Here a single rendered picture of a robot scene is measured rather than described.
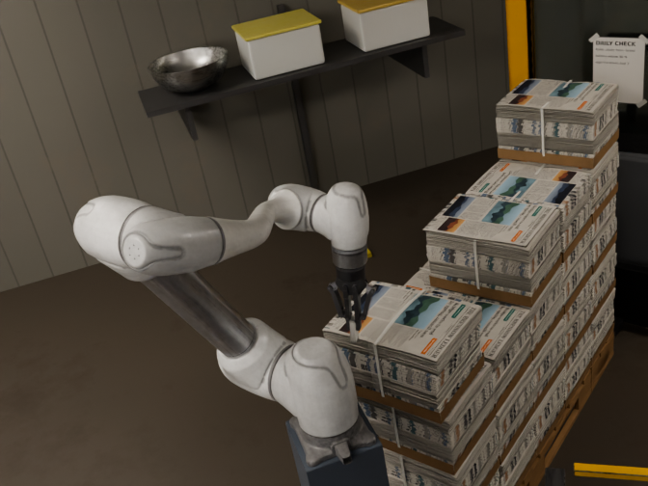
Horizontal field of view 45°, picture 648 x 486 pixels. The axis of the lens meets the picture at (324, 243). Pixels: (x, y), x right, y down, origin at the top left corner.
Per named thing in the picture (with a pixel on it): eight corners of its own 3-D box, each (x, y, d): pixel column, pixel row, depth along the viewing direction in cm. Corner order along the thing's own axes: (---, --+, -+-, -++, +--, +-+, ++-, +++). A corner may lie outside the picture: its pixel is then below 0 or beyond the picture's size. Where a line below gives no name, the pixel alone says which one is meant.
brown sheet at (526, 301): (429, 285, 281) (428, 276, 279) (464, 246, 301) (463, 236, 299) (531, 308, 260) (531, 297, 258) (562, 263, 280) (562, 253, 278)
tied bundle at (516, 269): (429, 287, 282) (422, 231, 270) (464, 247, 301) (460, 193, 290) (530, 310, 261) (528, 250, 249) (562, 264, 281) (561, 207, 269)
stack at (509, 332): (372, 559, 285) (337, 382, 245) (508, 368, 362) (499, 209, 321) (470, 606, 263) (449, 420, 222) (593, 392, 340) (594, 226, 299)
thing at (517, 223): (422, 230, 271) (422, 229, 270) (459, 194, 290) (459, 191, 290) (525, 249, 251) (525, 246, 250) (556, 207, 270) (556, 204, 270)
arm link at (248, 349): (289, 415, 204) (229, 389, 217) (319, 361, 209) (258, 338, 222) (105, 254, 148) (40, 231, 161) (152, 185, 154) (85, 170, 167)
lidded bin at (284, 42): (310, 49, 468) (302, 8, 456) (328, 63, 438) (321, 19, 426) (240, 67, 460) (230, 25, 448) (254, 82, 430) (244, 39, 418)
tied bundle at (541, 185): (466, 246, 301) (462, 193, 290) (499, 211, 321) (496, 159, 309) (563, 265, 280) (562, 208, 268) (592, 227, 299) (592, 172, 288)
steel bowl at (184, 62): (225, 68, 462) (219, 40, 454) (241, 88, 425) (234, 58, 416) (150, 87, 454) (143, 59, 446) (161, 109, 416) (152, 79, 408)
